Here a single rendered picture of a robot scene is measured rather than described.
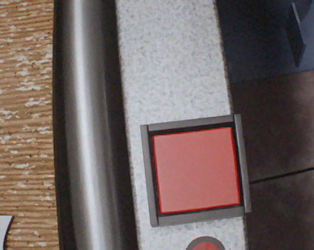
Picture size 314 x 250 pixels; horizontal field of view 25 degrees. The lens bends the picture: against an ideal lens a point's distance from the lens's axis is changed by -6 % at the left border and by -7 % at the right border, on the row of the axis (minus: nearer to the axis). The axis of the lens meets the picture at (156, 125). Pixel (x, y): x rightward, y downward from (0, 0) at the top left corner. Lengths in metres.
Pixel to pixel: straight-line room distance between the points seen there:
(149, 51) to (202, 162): 0.10
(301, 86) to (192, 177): 1.03
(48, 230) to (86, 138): 0.08
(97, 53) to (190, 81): 0.08
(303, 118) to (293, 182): 0.14
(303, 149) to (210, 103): 0.96
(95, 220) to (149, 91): 0.11
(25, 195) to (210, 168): 0.14
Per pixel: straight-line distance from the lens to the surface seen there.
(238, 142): 0.55
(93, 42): 0.59
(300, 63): 1.56
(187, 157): 0.55
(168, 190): 0.54
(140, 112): 0.57
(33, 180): 0.55
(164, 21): 0.60
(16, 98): 0.57
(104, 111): 0.58
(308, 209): 1.50
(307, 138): 1.53
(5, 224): 0.54
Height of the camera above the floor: 1.46
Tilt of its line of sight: 75 degrees down
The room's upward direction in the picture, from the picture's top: 10 degrees counter-clockwise
